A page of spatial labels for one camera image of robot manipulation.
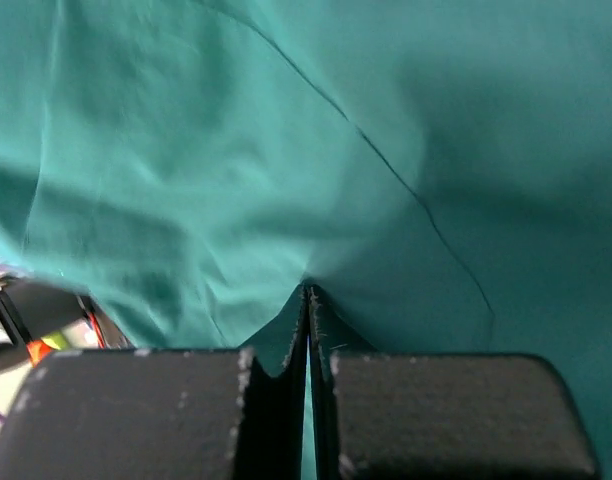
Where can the green shorts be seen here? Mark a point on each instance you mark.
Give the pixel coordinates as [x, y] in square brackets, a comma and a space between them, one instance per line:
[442, 169]

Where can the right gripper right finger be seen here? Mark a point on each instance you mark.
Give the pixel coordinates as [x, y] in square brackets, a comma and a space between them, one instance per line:
[437, 416]

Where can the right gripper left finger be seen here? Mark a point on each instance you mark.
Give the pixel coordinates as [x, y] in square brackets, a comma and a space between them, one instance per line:
[165, 413]

